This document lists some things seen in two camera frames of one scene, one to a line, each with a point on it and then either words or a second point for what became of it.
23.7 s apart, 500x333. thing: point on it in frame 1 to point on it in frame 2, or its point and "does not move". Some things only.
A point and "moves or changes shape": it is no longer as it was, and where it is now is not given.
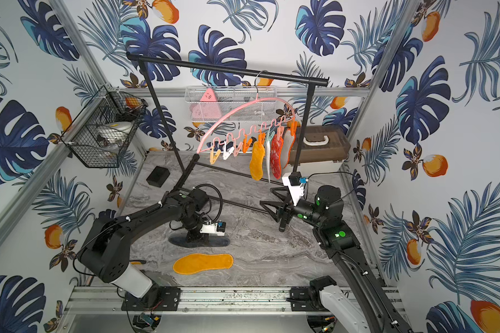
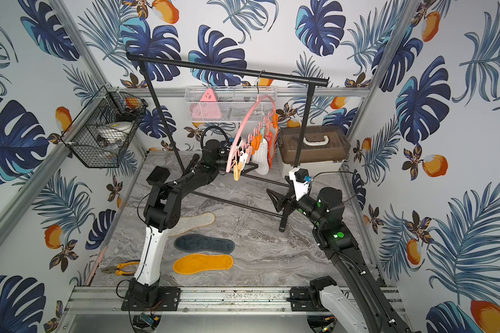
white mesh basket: [210, 104] does not move
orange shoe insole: [193, 262] does not move
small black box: [158, 176] does not move
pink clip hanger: [235, 128] moves or changes shape
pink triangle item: [207, 108] does not move
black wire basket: [105, 128] does not move
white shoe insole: [287, 142] to [260, 158]
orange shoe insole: [256, 161] to [188, 223]
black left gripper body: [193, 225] to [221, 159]
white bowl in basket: [114, 131] does not move
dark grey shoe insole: [208, 241] moves or changes shape
